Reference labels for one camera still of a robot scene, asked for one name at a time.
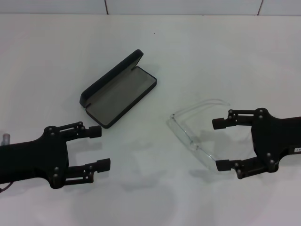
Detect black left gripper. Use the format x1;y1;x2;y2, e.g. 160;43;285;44
0;121;111;189

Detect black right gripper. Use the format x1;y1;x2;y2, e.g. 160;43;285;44
212;108;301;179

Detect clear plastic glasses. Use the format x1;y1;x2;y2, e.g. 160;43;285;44
167;98;231;163

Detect black glasses case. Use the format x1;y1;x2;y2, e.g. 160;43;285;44
79;48;158;129

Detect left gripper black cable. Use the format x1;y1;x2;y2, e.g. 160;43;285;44
0;181;13;193

